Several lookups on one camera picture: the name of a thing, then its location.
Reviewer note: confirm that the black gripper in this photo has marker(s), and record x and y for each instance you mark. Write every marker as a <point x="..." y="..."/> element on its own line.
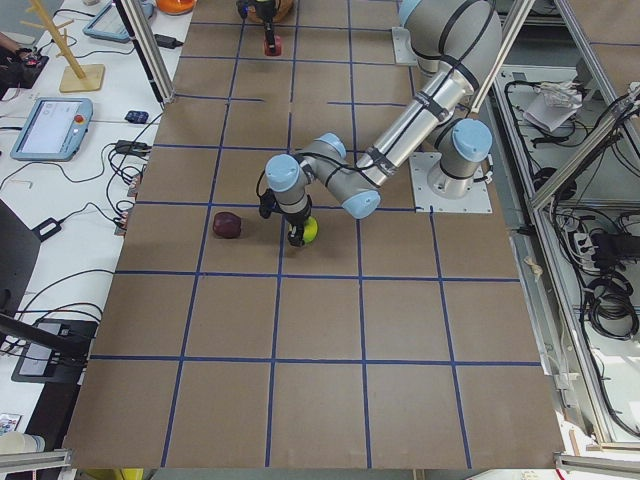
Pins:
<point x="268" y="22"/>
<point x="296" y="220"/>

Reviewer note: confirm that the green apple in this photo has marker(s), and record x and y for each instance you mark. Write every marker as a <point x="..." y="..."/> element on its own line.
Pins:
<point x="310" y="230"/>

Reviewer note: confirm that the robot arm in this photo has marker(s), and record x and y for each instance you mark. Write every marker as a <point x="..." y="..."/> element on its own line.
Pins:
<point x="242" y="6"/>
<point x="456" y="44"/>

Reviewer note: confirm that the wicker basket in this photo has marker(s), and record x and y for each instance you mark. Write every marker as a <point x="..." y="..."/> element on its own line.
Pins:
<point x="283" y="8"/>

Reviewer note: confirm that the dark red apple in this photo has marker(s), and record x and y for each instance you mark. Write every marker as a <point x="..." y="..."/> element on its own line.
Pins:
<point x="227" y="225"/>

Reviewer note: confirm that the orange bucket with lid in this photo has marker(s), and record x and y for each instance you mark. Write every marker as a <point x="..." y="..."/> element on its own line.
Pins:
<point x="175" y="7"/>

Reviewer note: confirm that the black power adapter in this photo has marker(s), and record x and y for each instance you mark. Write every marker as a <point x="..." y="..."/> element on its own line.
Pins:
<point x="168" y="42"/>

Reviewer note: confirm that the small blue device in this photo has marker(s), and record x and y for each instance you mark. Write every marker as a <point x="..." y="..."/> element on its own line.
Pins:
<point x="137" y="117"/>

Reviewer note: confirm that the blue teach pendant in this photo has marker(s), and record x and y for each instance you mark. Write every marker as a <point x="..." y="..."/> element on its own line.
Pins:
<point x="54" y="130"/>
<point x="108" y="25"/>

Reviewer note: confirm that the wooden stand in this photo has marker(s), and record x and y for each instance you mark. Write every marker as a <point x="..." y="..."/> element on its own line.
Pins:
<point x="76" y="77"/>

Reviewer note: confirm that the aluminium frame post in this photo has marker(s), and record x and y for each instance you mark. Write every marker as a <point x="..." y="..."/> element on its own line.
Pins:
<point x="145" y="45"/>

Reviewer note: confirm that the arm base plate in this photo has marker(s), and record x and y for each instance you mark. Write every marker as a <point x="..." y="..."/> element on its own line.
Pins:
<point x="403" y="53"/>
<point x="436" y="192"/>

